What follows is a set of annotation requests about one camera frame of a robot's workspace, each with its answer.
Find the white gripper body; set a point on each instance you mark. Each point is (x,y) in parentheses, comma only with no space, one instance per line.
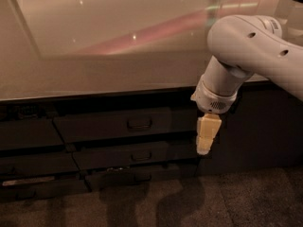
(212,100)

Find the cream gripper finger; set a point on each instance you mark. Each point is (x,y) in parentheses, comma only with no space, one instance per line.
(207,129)

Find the dark drawer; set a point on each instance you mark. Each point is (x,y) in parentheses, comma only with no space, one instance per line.
(135,154)
(37,164)
(109,125)
(41,188)
(28,134)
(139,174)

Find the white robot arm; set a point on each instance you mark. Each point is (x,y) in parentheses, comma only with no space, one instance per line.
(242,46)

